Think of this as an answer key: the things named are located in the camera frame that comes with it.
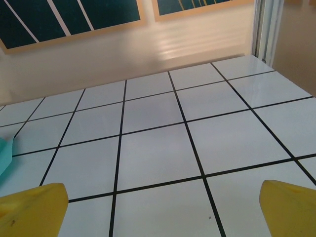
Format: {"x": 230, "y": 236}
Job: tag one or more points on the light blue paper sheet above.
{"x": 5, "y": 155}

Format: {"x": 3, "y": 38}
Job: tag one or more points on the aluminium corner post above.
{"x": 266, "y": 29}

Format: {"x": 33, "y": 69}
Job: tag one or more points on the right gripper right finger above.
{"x": 288, "y": 209}

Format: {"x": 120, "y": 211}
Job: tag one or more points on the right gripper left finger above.
{"x": 29, "y": 212}

